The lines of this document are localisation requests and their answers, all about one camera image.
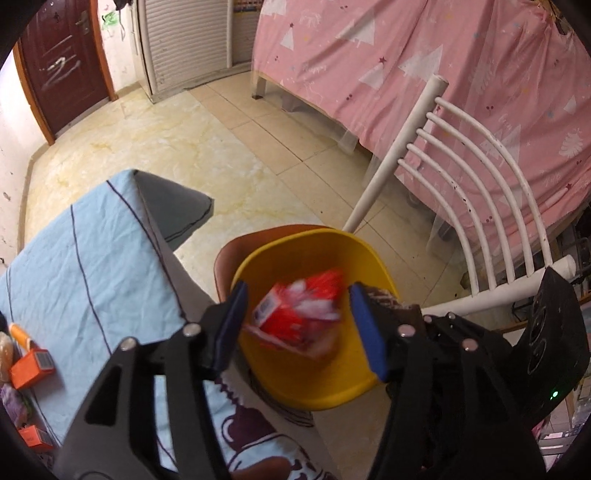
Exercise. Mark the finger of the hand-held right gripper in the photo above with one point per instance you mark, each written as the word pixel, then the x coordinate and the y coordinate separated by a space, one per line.
pixel 480 334

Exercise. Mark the white metal chair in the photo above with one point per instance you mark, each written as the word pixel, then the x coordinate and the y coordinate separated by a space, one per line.
pixel 436 92

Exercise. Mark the purple packet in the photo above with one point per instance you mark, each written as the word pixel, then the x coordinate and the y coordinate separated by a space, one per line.
pixel 14 404

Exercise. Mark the yellow plastic trash bin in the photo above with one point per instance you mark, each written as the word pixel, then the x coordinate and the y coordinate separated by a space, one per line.
pixel 300 258

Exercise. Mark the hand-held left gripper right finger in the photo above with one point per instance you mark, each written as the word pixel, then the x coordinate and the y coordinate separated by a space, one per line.
pixel 367 332

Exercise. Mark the orange box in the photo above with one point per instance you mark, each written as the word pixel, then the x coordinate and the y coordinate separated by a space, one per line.
pixel 33 436
pixel 25 374

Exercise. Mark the light blue tablecloth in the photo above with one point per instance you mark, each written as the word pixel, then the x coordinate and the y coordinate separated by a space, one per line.
pixel 69 267

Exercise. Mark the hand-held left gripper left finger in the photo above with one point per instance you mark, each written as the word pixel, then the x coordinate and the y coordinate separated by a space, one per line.
pixel 233 323

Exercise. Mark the white slatted wardrobe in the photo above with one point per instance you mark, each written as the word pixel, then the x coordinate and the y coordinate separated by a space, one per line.
pixel 184 41

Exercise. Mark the beige plastic packet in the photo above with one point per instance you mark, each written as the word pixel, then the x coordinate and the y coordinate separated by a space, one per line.
pixel 7 357

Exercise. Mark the dark red door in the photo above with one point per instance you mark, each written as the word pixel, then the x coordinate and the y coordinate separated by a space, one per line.
pixel 60 60

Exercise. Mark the brown snack wrapper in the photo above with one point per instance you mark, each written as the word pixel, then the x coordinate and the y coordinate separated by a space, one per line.
pixel 392 300

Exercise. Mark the orange tube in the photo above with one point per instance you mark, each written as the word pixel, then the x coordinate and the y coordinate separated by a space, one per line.
pixel 19 334

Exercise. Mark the green wall sticker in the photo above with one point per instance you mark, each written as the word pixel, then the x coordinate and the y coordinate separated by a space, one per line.
pixel 111 19

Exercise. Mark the red snack packet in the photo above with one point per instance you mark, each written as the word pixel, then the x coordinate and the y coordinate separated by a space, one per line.
pixel 295 323

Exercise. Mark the brown plastic stool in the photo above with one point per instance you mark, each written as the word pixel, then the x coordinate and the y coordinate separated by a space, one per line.
pixel 231 263

